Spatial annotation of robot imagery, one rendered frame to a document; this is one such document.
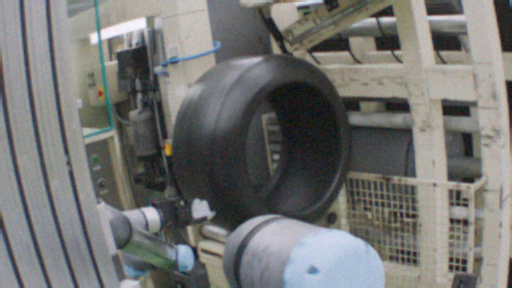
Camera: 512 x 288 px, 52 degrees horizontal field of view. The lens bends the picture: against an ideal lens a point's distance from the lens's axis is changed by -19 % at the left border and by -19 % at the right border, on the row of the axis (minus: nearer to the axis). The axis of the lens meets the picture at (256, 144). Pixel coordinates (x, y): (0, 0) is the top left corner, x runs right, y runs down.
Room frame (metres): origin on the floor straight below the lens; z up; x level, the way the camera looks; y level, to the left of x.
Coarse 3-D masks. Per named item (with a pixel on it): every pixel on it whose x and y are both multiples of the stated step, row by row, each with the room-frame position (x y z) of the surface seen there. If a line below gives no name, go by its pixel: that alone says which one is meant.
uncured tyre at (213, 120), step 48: (192, 96) 1.92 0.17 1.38; (240, 96) 1.79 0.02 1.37; (288, 96) 2.23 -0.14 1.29; (336, 96) 2.01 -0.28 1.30; (192, 144) 1.82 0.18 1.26; (240, 144) 1.76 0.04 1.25; (288, 144) 2.23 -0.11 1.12; (336, 144) 2.13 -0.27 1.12; (192, 192) 1.86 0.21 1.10; (240, 192) 1.75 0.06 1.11; (288, 192) 2.18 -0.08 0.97; (336, 192) 1.98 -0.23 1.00
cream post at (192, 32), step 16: (160, 0) 2.24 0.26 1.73; (176, 0) 2.15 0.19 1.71; (192, 0) 2.19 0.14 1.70; (176, 16) 2.16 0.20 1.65; (192, 16) 2.18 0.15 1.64; (208, 16) 2.23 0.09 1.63; (176, 32) 2.17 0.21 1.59; (192, 32) 2.18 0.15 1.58; (208, 32) 2.22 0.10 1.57; (192, 48) 2.17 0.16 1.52; (208, 48) 2.21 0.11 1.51; (192, 64) 2.17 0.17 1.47; (208, 64) 2.21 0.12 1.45; (176, 80) 2.21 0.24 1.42; (192, 80) 2.16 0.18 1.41; (176, 96) 2.22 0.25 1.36; (176, 112) 2.24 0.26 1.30; (208, 272) 2.24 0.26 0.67
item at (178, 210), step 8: (168, 200) 1.72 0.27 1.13; (176, 200) 1.72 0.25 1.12; (184, 200) 1.72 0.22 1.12; (160, 208) 1.69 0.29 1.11; (168, 208) 1.71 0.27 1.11; (176, 208) 1.71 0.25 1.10; (184, 208) 1.73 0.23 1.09; (160, 216) 1.67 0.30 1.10; (168, 216) 1.71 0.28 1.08; (176, 216) 1.71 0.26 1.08; (184, 216) 1.73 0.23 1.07; (176, 224) 1.71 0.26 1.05
